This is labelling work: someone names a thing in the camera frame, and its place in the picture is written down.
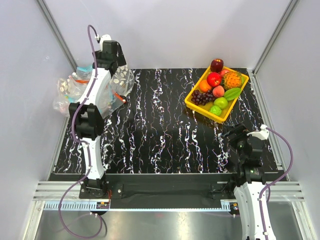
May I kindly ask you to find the clear zip top bag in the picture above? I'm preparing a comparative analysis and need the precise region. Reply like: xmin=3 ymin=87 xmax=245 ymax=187
xmin=110 ymin=64 xmax=135 ymax=97

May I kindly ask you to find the wrinkled green round fruit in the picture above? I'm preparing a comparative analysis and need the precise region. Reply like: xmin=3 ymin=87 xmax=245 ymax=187
xmin=209 ymin=105 xmax=222 ymax=117

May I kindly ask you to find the bright red apple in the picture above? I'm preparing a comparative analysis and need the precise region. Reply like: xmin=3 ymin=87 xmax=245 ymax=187
xmin=206 ymin=72 xmax=222 ymax=88

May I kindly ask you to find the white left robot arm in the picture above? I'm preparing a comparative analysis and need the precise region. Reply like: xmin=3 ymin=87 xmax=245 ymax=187
xmin=68 ymin=34 xmax=127 ymax=198

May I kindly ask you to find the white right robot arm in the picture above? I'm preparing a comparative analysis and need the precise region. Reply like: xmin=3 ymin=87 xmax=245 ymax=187
xmin=223 ymin=123 xmax=276 ymax=240

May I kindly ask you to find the pile of clear zip bags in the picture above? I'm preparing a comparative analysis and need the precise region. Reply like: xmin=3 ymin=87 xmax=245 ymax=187
xmin=52 ymin=65 xmax=127 ymax=118

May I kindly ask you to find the smooth green apple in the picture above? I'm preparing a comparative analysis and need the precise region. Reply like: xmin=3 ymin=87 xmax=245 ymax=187
xmin=213 ymin=97 xmax=229 ymax=110

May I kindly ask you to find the green star fruit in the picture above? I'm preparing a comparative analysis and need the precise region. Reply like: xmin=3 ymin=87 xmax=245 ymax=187
xmin=223 ymin=87 xmax=242 ymax=101

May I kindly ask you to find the yellow plastic fruit tray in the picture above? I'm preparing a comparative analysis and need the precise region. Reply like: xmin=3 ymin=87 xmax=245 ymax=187
xmin=184 ymin=66 xmax=238 ymax=123

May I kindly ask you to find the pink peach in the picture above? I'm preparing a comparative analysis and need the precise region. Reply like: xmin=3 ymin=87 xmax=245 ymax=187
xmin=212 ymin=85 xmax=225 ymax=98

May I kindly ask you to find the dark purple grape bunch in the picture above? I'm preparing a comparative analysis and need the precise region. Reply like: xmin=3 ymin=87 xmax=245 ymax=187
xmin=191 ymin=90 xmax=216 ymax=106

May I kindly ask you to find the orange pineapple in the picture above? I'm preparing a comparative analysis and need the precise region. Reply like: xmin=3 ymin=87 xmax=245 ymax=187
xmin=222 ymin=71 xmax=243 ymax=90

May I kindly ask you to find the orange fruit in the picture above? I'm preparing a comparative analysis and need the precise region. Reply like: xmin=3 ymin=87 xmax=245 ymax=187
xmin=198 ymin=80 xmax=212 ymax=93

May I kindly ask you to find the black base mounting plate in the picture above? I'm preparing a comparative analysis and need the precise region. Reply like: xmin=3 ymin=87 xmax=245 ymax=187
xmin=79 ymin=173 xmax=253 ymax=200

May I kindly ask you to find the dark red apple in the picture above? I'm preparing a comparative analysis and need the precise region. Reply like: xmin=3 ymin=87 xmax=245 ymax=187
xmin=210 ymin=58 xmax=224 ymax=73

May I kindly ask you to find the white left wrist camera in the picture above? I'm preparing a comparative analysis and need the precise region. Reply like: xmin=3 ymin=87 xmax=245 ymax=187
xmin=95 ymin=34 xmax=112 ymax=51

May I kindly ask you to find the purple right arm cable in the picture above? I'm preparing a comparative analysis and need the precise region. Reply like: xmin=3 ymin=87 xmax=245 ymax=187
xmin=258 ymin=127 xmax=294 ymax=233

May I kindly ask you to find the aluminium frame rail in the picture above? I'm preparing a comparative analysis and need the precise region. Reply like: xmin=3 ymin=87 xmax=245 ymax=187
xmin=32 ymin=181 xmax=306 ymax=212

